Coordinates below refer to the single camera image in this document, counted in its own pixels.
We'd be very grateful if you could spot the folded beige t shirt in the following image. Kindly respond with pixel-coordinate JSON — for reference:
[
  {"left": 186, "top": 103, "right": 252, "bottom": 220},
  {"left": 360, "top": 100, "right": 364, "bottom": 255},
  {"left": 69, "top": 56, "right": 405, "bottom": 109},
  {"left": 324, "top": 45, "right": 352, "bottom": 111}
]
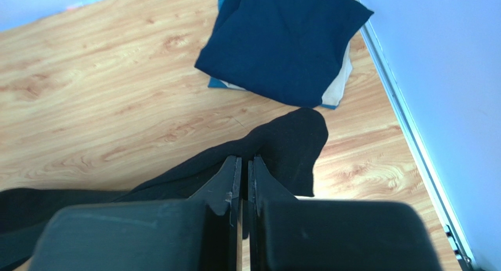
[{"left": 208, "top": 0, "right": 358, "bottom": 109}]

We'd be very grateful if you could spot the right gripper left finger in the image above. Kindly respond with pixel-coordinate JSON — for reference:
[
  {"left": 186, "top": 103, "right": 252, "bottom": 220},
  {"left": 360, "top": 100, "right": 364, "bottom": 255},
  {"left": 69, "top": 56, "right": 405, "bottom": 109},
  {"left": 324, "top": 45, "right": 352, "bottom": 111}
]
[{"left": 29, "top": 156, "right": 242, "bottom": 270}]

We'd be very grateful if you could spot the black t shirt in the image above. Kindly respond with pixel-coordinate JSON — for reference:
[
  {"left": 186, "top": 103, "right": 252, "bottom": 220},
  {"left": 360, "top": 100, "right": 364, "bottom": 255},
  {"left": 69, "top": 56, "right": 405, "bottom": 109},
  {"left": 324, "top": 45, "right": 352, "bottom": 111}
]
[{"left": 1, "top": 108, "right": 328, "bottom": 270}]

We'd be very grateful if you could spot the aluminium frame rail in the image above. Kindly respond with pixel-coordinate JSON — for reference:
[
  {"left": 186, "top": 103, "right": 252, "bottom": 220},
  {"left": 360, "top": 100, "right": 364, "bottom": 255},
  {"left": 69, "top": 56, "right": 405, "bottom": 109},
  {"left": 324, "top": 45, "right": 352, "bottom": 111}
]
[{"left": 361, "top": 22, "right": 478, "bottom": 270}]

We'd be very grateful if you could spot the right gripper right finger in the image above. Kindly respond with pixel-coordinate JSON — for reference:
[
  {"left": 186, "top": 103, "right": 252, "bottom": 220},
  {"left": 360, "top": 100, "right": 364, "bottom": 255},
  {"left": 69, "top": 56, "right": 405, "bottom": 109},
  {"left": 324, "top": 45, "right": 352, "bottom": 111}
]
[{"left": 248, "top": 156, "right": 441, "bottom": 270}]

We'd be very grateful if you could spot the folded navy t shirt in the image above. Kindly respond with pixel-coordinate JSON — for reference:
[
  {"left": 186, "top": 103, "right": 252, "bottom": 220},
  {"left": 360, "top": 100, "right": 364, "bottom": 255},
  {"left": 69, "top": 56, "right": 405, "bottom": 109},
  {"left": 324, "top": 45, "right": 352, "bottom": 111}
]
[{"left": 195, "top": 0, "right": 373, "bottom": 108}]

